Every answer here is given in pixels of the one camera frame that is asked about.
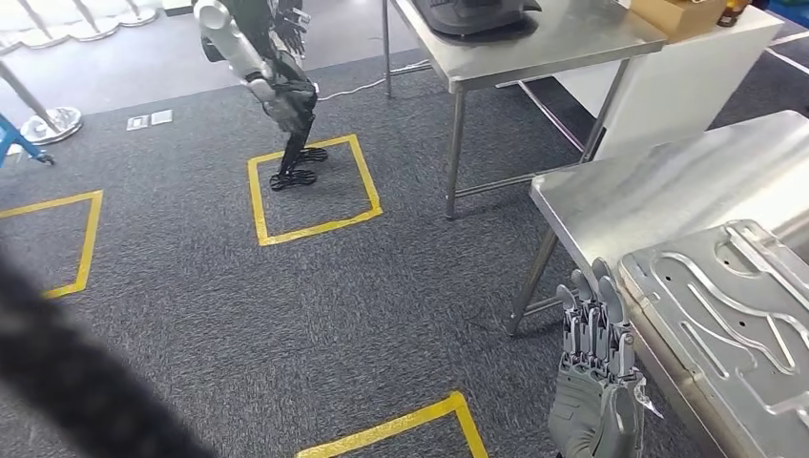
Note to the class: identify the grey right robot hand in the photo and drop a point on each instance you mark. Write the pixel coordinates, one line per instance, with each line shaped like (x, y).
(588, 404)

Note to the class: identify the stainless steel workbench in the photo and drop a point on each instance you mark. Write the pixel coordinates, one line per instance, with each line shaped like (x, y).
(663, 183)

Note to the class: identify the black moulded plastic part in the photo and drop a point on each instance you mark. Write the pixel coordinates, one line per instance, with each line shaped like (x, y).
(474, 19)

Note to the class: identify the clear plastic film wrap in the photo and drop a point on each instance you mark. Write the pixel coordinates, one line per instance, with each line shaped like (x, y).
(645, 397)

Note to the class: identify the stamped steel panel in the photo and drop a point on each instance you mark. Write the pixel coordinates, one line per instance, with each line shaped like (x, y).
(727, 354)

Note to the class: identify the yellow floor tape square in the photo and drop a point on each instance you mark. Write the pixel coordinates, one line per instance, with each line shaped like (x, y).
(88, 246)
(392, 426)
(256, 202)

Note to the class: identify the white cabinet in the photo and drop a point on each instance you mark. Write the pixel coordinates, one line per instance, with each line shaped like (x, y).
(682, 88)

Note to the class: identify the stainless steel table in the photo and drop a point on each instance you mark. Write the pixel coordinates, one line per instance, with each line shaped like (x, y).
(537, 50)

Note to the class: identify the plain cardboard box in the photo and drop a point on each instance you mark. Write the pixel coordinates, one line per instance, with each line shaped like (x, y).
(676, 19)

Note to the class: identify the amber drink bottle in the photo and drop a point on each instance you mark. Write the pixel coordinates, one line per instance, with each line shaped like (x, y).
(733, 12)

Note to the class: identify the black and silver humanoid robot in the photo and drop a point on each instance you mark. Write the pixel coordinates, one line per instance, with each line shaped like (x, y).
(284, 95)

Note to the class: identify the white floor socket plate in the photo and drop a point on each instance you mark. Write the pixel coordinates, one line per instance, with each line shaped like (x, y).
(162, 117)
(138, 123)

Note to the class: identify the chrome stanchion with round base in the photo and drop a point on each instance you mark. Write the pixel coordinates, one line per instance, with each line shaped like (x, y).
(31, 35)
(95, 28)
(139, 16)
(53, 126)

